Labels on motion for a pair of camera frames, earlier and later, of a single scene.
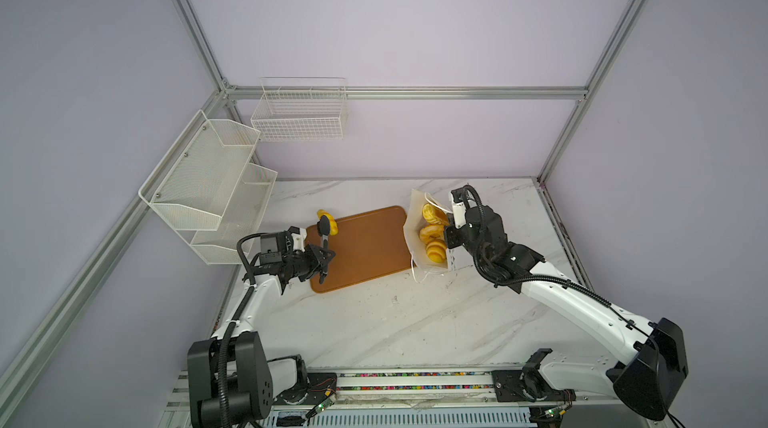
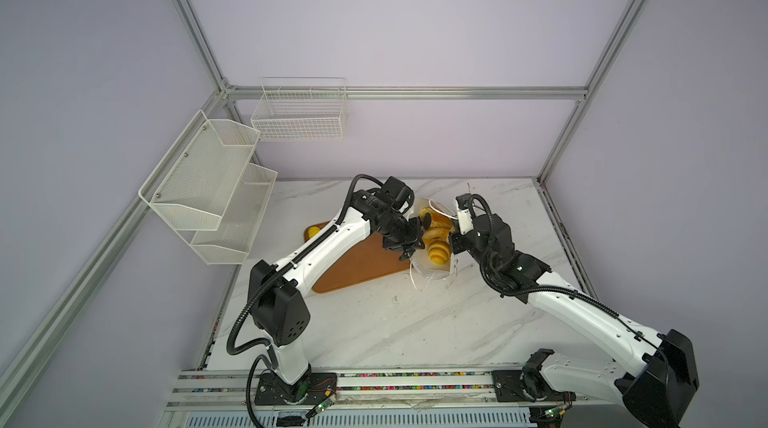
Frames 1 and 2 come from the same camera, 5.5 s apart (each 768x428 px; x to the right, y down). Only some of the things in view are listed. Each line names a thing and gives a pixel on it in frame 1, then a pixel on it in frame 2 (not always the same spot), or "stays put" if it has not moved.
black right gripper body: [457, 236] stays put
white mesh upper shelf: [192, 186] stays put
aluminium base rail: [505, 398] stays put
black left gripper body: [304, 265] to [400, 235]
